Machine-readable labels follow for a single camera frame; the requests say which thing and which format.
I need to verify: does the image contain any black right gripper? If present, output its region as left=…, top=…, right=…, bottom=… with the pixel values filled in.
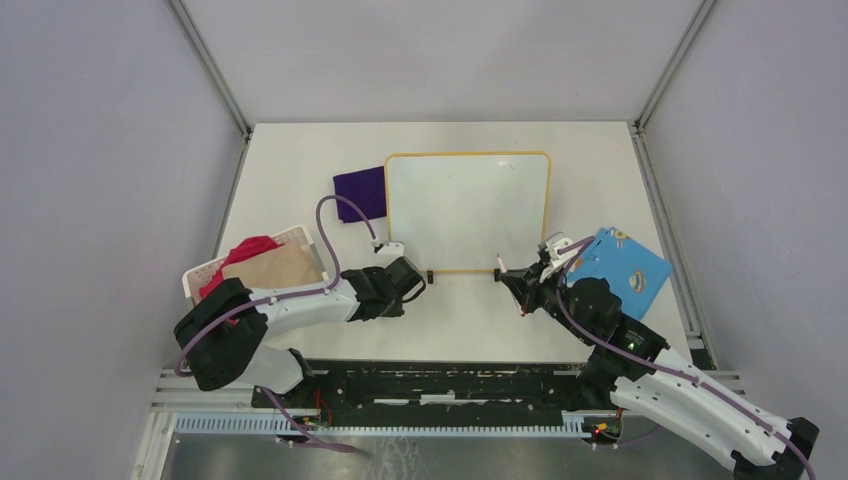
left=500, top=258, right=593, bottom=344

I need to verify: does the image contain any red capped whiteboard marker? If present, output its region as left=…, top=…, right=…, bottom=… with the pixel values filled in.
left=496, top=254, right=528, bottom=317

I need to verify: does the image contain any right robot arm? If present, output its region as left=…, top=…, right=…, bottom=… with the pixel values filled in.
left=498, top=265, right=819, bottom=479

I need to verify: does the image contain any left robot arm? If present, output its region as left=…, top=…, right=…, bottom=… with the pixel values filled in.
left=174, top=256, right=427, bottom=408

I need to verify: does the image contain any yellow framed whiteboard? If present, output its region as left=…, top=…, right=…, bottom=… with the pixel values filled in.
left=384, top=151, right=552, bottom=273

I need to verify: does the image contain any beige cloth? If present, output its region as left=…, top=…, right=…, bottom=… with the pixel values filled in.
left=223, top=243, right=323, bottom=289

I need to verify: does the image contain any purple cloth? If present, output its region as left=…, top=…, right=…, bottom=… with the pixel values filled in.
left=332, top=166, right=387, bottom=220

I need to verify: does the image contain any blue cartoon print cloth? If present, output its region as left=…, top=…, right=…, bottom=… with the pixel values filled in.
left=566, top=227, right=673, bottom=321

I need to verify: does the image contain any red cloth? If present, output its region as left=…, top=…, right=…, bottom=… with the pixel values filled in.
left=198, top=236, right=280, bottom=299

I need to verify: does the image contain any white plastic basket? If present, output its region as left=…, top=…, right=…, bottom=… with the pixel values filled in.
left=182, top=225, right=329, bottom=306

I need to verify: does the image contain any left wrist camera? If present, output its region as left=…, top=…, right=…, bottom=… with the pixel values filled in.
left=372, top=241, right=405, bottom=258

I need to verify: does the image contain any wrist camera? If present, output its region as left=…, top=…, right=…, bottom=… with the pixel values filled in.
left=539, top=231, right=594, bottom=269
left=372, top=241, right=405, bottom=258

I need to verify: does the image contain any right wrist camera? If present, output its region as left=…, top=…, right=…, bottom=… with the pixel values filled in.
left=539, top=231, right=594, bottom=269

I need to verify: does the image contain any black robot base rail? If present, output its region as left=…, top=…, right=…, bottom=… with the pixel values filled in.
left=278, top=359, right=615, bottom=427

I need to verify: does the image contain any grey aluminium frame post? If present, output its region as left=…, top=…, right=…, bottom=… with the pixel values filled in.
left=633, top=0, right=719, bottom=132

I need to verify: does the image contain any white slotted cable duct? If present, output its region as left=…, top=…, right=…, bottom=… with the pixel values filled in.
left=174, top=412, right=591, bottom=440

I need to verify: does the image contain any left aluminium frame post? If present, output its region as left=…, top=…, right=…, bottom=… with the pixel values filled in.
left=164, top=0, right=253, bottom=140

